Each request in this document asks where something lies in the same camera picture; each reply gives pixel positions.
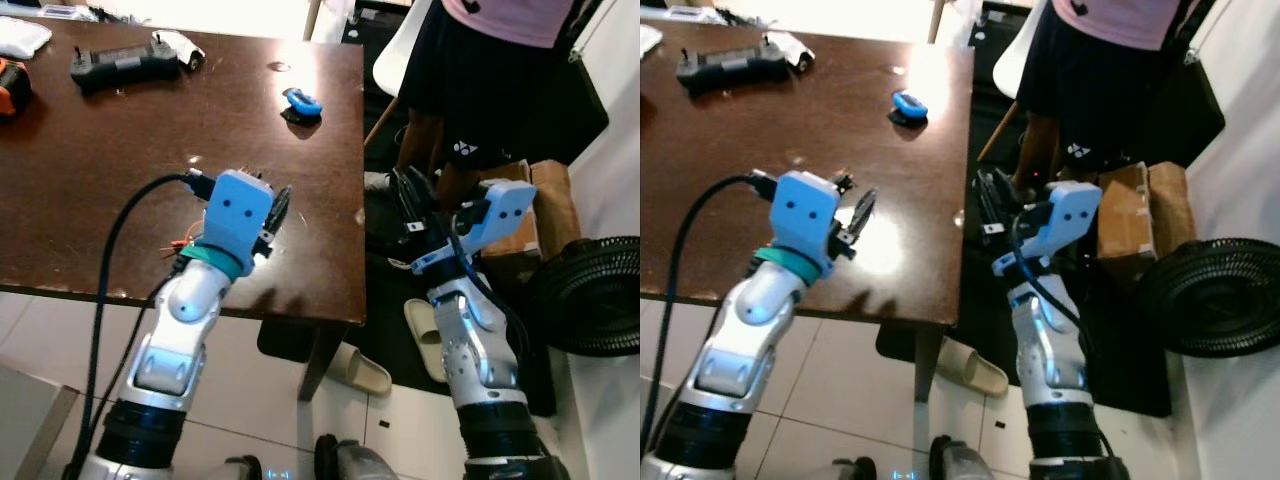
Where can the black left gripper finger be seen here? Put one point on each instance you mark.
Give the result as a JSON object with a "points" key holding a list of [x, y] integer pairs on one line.
{"points": [[281, 208], [863, 212], [845, 184]]}

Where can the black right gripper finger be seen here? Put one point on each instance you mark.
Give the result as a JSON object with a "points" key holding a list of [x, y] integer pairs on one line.
{"points": [[983, 200], [400, 200], [420, 188], [1003, 188]]}

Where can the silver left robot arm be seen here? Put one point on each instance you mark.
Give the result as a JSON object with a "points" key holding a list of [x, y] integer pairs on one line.
{"points": [[180, 330], [745, 335]]}

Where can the black shoulder bag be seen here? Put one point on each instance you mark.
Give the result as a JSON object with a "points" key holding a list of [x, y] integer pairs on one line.
{"points": [[585, 110], [1195, 105]]}

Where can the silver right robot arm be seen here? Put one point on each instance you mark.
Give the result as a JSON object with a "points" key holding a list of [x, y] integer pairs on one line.
{"points": [[478, 350], [1050, 350]]}

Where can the black floor mat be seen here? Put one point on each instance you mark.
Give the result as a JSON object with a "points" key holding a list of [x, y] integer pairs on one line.
{"points": [[385, 300], [1000, 300]]}

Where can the beige slipper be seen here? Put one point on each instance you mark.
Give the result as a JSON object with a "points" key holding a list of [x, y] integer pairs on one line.
{"points": [[975, 368], [425, 340], [362, 372]]}

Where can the brown cardboard box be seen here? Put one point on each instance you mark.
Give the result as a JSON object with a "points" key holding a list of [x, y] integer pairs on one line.
{"points": [[1140, 215], [550, 205]]}

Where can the person in pink shirt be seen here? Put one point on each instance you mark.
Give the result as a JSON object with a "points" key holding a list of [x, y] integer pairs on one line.
{"points": [[480, 80], [1090, 80]]}

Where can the dark wooden table leg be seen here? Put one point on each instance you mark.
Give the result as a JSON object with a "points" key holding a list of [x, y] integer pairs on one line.
{"points": [[320, 360], [925, 360]]}

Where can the white chair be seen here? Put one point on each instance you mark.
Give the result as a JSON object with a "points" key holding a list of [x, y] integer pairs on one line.
{"points": [[1015, 55], [400, 50]]}

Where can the white and black small device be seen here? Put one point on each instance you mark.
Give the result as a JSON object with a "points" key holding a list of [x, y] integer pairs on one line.
{"points": [[180, 47], [795, 50]]}

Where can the black handheld controller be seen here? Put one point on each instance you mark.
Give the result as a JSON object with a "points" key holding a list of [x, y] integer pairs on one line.
{"points": [[125, 65], [730, 68]]}

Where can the grey and black robot leg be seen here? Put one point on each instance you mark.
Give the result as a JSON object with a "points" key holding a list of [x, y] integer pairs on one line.
{"points": [[355, 462], [970, 462]]}

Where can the white cloth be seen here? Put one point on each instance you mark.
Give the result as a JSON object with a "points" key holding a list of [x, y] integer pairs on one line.
{"points": [[648, 38], [20, 38]]}

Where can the orange and black tape measure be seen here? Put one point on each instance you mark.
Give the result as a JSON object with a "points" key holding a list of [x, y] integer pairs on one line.
{"points": [[12, 88]]}

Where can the light blue left wrist camera mount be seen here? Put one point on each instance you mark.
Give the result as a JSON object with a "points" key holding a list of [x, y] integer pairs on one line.
{"points": [[805, 215], [238, 215]]}

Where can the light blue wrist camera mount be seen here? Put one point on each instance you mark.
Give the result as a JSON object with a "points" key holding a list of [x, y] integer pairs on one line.
{"points": [[503, 212], [238, 215], [805, 215], [1065, 215]]}

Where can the light blue right wrist camera mount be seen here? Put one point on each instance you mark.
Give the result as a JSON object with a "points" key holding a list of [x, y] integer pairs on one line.
{"points": [[1065, 215], [503, 212]]}

